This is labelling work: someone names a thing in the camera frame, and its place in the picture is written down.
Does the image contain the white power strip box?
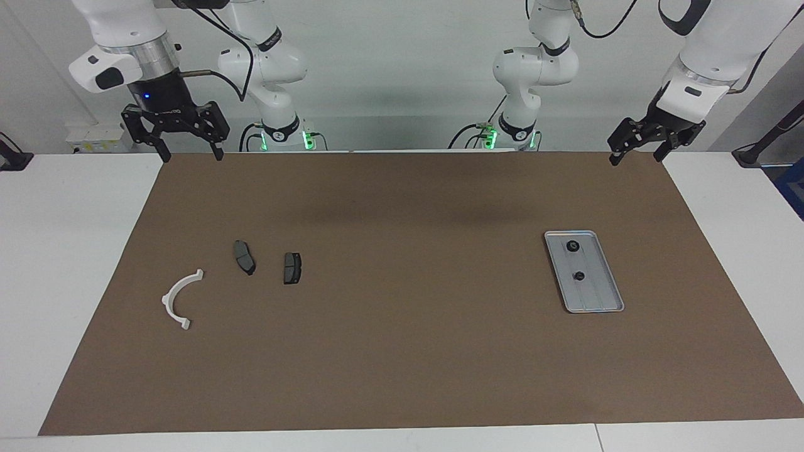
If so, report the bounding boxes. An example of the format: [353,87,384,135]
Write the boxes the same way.
[66,122,136,154]

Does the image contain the silver metal tray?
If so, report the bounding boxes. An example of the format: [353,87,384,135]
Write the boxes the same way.
[543,230,626,314]

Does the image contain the black stand foot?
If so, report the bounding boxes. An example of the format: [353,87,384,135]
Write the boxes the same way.
[0,132,34,171]
[732,100,804,169]

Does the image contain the curved dark brake pad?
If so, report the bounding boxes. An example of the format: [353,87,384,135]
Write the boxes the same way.
[233,240,256,276]

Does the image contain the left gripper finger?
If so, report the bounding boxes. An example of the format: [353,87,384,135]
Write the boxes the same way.
[607,117,651,166]
[654,124,704,163]

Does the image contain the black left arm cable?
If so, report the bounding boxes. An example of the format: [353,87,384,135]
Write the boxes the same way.
[568,0,772,95]

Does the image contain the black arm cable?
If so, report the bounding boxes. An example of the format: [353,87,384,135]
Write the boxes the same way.
[179,0,255,102]
[568,0,772,95]

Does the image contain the blue box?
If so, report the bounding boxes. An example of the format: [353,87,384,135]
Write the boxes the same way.
[774,157,804,220]

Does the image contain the brown table mat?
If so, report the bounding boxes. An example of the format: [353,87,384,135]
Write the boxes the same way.
[38,151,804,437]

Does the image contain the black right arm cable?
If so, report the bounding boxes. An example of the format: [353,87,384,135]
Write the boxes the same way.
[179,0,255,102]

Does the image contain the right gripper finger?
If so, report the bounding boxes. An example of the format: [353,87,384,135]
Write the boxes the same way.
[121,105,171,163]
[188,100,230,161]

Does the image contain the white curved plastic bracket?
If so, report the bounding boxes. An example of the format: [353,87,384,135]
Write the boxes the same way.
[161,269,205,331]

